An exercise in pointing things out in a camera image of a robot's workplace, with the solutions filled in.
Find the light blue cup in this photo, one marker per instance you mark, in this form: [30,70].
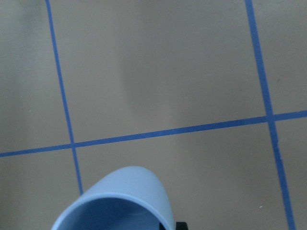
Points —
[130,198]

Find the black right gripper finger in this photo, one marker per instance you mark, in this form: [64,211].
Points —
[181,226]

